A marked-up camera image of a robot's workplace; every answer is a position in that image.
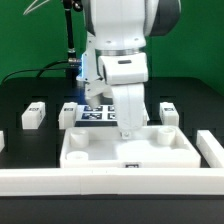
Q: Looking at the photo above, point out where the white left obstacle wall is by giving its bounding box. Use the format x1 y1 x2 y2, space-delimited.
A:
0 131 5 152

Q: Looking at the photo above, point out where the white marker base plate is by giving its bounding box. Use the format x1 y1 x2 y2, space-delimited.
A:
77 105 116 121

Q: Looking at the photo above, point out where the black cable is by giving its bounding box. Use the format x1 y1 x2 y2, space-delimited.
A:
0 59 73 86

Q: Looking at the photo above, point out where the white obstacle wall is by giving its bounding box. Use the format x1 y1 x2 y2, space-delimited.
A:
0 168 224 196
196 130 224 168
0 131 5 152

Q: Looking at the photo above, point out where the white right obstacle wall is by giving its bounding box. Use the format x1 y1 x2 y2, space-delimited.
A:
196 130 224 168

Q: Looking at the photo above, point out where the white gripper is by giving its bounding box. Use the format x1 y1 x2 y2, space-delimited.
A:
85 53 148 139

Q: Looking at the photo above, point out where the white front obstacle wall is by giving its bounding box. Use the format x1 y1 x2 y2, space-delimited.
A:
0 168 224 196

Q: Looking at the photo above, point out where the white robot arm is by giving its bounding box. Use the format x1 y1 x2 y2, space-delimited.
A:
80 0 181 139

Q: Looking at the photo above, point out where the black post with connector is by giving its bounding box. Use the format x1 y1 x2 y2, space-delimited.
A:
62 0 80 81

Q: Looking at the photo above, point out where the white desk top tray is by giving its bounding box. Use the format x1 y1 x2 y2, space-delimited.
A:
60 125 201 168

